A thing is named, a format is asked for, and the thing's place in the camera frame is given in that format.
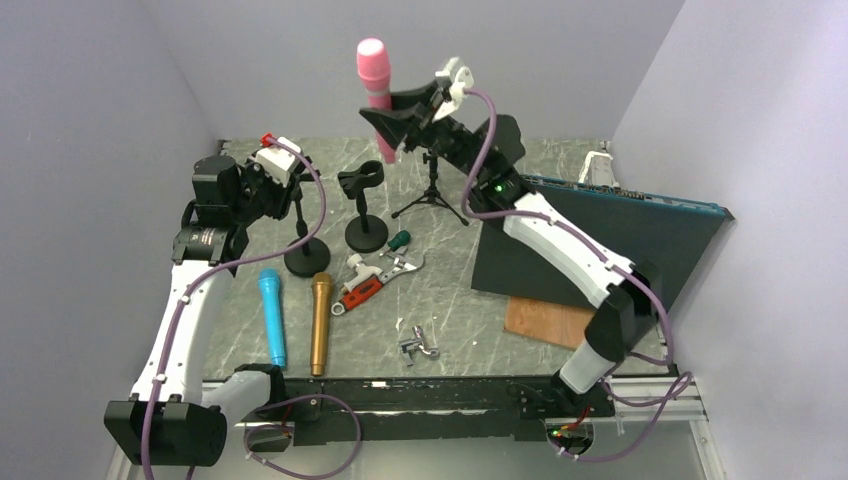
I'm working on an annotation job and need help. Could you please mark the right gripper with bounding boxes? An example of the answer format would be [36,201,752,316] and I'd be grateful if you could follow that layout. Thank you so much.
[363,81,488,182]

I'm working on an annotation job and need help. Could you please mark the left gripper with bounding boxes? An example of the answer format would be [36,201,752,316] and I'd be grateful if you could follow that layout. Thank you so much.
[232,151,299,227]

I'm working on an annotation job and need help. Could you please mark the pink microphone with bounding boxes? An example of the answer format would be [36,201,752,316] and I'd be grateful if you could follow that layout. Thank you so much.
[356,36,399,165]

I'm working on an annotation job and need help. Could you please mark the black tripod mic stand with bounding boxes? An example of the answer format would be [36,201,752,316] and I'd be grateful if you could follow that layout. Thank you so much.
[390,152,470,226]

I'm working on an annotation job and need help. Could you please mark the blue microphone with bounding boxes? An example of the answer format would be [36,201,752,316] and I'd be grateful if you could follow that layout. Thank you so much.
[257,268,287,368]

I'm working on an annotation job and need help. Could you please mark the pink mic round-base stand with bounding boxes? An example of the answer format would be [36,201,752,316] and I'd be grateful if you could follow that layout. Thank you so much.
[284,174,331,278]

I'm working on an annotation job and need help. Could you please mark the blue mic round-base stand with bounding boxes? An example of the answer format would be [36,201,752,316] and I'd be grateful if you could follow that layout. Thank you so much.
[337,160,388,253]

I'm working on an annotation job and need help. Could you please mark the gold microphone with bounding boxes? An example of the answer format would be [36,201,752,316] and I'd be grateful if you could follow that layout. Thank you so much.
[310,272,334,377]

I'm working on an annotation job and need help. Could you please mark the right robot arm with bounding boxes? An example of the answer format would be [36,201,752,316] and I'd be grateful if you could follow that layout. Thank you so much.
[359,84,670,415]

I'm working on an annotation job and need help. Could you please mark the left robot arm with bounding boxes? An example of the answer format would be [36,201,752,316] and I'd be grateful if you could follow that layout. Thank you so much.
[104,149,305,467]

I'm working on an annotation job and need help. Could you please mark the white plastic faucet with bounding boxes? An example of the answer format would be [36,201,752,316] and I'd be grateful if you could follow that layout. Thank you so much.
[341,253,383,294]

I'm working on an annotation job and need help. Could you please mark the small metal clamp part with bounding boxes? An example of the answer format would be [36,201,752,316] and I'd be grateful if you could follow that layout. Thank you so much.
[399,325,440,367]

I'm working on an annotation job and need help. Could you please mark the wooden board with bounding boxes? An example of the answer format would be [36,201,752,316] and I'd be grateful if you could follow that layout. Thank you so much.
[504,297,595,350]

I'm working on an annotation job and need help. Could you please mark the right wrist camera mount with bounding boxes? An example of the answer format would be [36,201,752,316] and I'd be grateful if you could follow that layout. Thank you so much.
[432,57,474,121]

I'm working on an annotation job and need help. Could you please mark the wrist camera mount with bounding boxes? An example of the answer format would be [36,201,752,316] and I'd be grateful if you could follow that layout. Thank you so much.
[432,57,474,121]
[253,132,303,186]

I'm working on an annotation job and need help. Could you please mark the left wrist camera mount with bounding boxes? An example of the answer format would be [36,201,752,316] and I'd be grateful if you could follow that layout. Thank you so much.
[253,132,303,186]

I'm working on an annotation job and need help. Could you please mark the green handle screwdriver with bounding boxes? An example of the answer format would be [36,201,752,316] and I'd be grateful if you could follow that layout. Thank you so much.
[385,230,411,252]

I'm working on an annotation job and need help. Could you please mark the red handle adjustable wrench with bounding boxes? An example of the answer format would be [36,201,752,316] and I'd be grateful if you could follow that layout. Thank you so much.
[330,248,425,316]

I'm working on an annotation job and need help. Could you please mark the white bracket behind switch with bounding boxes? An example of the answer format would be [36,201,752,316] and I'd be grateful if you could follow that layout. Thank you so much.
[578,151,620,188]

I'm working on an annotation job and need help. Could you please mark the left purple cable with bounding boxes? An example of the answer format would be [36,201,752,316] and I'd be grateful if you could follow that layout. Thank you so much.
[140,135,363,480]

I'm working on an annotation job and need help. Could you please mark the purple cable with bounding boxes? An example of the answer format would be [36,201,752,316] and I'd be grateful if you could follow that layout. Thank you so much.
[140,135,363,480]
[460,87,694,464]

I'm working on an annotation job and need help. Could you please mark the black network switch box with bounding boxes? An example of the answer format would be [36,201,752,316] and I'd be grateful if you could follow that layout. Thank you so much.
[471,175,734,308]

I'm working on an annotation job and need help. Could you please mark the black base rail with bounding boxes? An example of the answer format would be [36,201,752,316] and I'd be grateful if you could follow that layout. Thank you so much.
[245,375,616,446]

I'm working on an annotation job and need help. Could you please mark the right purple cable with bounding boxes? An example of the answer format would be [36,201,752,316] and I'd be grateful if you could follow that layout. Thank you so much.
[460,87,694,464]

